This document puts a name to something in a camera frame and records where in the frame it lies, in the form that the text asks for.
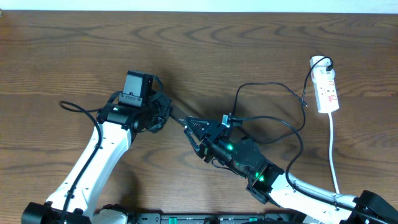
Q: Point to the Samsung Galaxy smartphone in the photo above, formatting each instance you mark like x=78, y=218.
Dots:
x=178, y=115

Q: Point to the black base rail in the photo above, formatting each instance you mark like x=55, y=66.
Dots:
x=157, y=218

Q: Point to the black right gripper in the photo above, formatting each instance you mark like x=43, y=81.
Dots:
x=211, y=135

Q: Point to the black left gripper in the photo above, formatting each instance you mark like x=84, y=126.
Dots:
x=157, y=126

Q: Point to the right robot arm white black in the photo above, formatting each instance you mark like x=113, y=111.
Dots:
x=269, y=183

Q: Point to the white power strip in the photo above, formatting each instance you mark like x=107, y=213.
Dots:
x=323, y=78

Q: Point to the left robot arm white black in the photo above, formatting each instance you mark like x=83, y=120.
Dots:
x=137, y=108

